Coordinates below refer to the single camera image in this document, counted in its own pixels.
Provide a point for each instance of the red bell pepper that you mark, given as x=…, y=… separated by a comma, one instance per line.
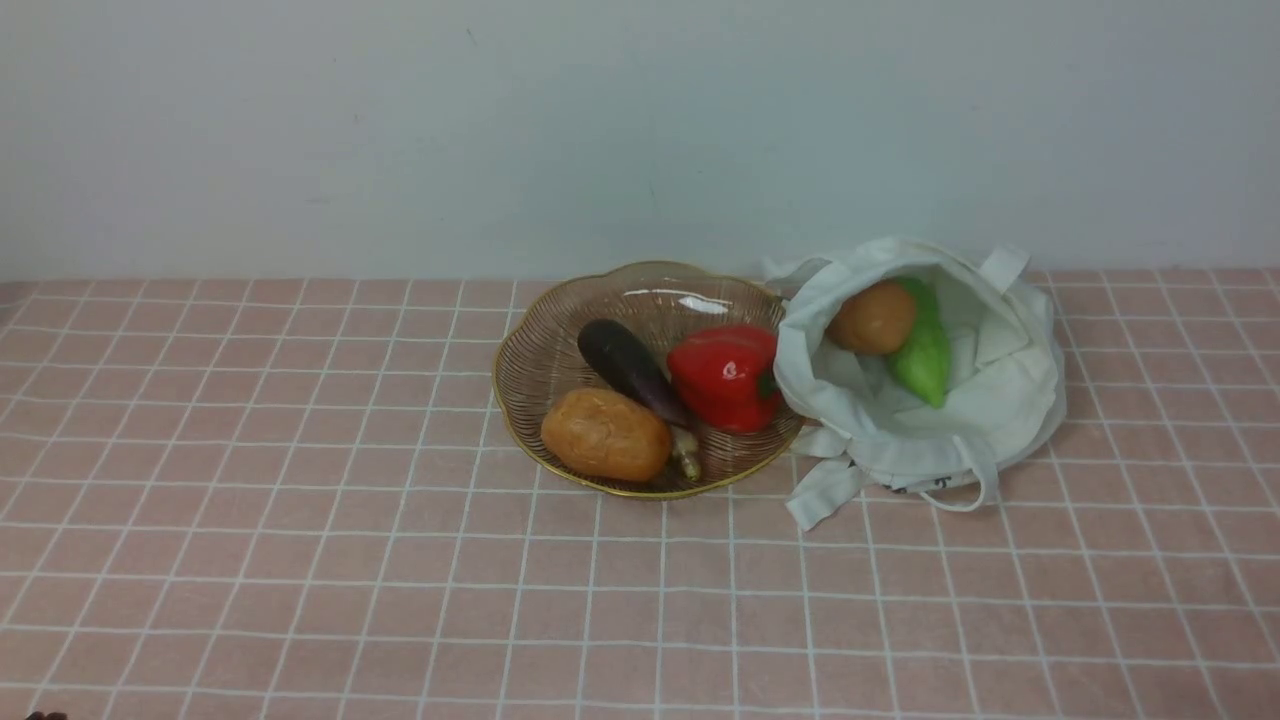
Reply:
x=724, y=375

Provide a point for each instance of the brown potato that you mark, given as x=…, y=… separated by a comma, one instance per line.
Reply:
x=601, y=433
x=875, y=322

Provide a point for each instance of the brown potato front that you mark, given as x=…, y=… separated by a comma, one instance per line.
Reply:
x=601, y=433

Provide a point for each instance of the pink checkered tablecloth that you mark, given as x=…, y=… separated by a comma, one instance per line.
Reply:
x=298, y=500

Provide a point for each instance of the white cloth bag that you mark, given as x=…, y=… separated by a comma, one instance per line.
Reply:
x=1003, y=393

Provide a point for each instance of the dark purple eggplant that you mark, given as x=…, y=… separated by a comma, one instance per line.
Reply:
x=628, y=367

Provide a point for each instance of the green pepper vegetable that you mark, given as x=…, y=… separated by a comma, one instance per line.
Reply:
x=923, y=364

